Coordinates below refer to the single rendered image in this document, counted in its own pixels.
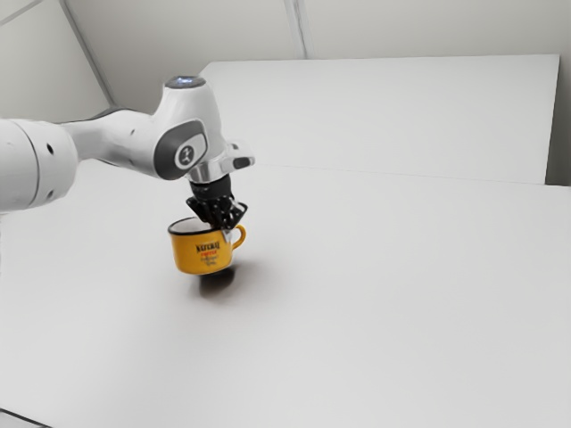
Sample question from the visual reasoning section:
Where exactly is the yellow enamel mug with print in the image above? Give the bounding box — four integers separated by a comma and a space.
167, 216, 248, 276

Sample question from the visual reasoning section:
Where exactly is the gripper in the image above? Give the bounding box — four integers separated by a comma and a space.
185, 174, 250, 244

